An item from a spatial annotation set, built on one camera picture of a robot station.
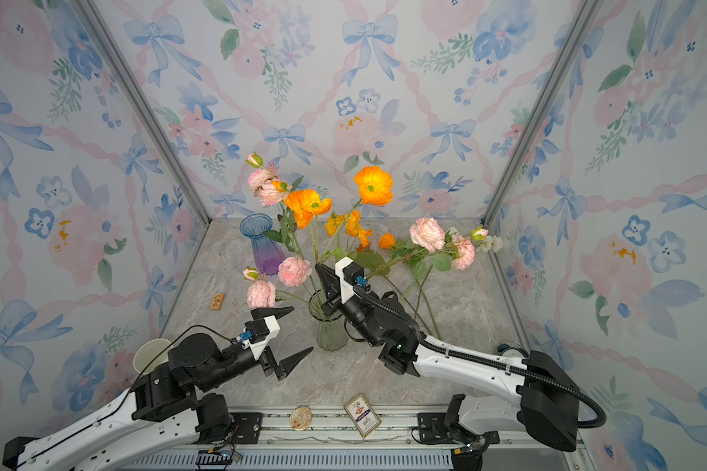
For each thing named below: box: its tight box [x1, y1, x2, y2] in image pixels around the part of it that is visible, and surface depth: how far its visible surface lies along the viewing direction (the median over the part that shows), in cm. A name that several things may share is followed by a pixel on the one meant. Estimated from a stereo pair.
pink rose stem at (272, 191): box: [245, 152, 320, 293], surface depth 64 cm
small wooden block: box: [210, 292, 225, 312], surface depth 98 cm
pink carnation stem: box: [246, 280, 314, 309], surface depth 62 cm
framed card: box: [343, 393, 382, 439], surface depth 76 cm
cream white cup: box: [133, 337, 173, 375], surface depth 79 cm
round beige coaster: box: [289, 405, 314, 432], surface depth 78 cm
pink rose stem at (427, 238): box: [371, 216, 490, 282], surface depth 59 cm
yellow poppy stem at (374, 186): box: [285, 165, 394, 265], surface depth 46 cm
